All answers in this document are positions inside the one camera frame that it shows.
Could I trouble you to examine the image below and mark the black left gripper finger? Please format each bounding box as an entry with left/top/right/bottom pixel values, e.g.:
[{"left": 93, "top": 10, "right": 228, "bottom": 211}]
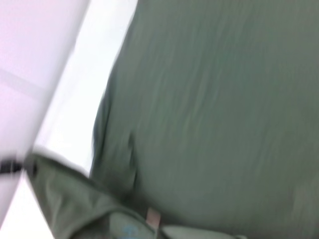
[{"left": 0, "top": 155, "right": 25, "bottom": 175}]

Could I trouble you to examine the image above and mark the dark green FREE t-shirt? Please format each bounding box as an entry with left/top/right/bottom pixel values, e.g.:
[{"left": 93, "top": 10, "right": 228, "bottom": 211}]
[{"left": 23, "top": 0, "right": 319, "bottom": 239}]

